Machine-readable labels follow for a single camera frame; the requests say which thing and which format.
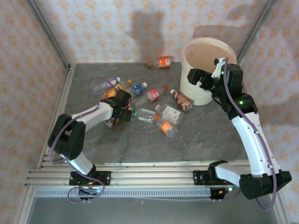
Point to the juice bottle yellow cap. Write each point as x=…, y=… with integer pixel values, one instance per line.
x=109, y=93

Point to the clear bottle green neck label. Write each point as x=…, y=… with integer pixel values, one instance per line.
x=144, y=114

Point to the clear bottle pink label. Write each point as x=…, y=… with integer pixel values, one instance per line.
x=112, y=82

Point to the clear bottle blue label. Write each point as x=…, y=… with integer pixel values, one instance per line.
x=137, y=89

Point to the brown bottle beige cap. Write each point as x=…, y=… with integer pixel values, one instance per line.
x=182, y=100

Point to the clear bottle red label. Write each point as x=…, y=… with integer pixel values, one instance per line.
x=153, y=93

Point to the orange cap orange label bottle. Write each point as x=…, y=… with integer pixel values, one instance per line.
x=166, y=127

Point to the clear bottle white label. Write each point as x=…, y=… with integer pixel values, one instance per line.
x=171, y=114

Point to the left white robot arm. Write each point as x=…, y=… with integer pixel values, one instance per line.
x=93, y=114

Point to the white plastic bin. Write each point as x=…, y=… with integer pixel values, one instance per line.
x=194, y=93

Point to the pink translucent bin liner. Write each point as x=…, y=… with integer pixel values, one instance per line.
x=203, y=56

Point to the clear bottle orange label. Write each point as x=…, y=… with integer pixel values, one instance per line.
x=164, y=62

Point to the aluminium side rail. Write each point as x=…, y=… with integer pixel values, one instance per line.
x=63, y=93

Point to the aluminium frame post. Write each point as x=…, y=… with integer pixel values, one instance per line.
x=254, y=32
x=46, y=30

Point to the aluminium front mounting rail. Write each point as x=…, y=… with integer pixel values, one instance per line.
x=151, y=175

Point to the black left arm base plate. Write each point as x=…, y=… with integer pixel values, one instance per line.
x=105, y=178

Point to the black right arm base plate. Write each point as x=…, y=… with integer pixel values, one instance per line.
x=198, y=177

